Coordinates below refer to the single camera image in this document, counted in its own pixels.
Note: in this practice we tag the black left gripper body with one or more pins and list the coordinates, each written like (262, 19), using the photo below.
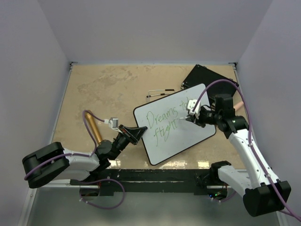
(122, 141)

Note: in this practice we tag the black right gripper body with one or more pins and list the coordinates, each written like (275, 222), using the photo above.
(209, 117)

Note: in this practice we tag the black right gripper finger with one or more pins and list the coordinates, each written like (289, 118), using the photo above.
(196, 121)
(191, 115)

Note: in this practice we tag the white whiteboard black frame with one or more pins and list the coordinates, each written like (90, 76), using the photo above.
(167, 135)

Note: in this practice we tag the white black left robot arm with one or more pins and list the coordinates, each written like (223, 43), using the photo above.
(53, 162)

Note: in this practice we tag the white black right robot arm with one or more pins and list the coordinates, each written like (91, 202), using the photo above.
(262, 191)

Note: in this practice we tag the gold toy microphone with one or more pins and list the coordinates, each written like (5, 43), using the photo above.
(91, 126)

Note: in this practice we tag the pink beige cylinder toy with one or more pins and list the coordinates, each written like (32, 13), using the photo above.
(238, 105)

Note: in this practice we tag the black ribbed board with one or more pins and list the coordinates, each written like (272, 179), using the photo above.
(200, 74)

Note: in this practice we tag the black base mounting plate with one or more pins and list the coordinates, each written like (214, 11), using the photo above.
(196, 181)

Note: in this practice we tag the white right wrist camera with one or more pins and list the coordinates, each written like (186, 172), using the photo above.
(194, 105)

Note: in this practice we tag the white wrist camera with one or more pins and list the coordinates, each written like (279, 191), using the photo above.
(194, 105)
(113, 123)

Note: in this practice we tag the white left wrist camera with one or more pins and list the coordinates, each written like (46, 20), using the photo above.
(113, 123)

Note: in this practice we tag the black wire whiteboard stand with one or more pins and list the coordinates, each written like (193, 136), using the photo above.
(158, 92)

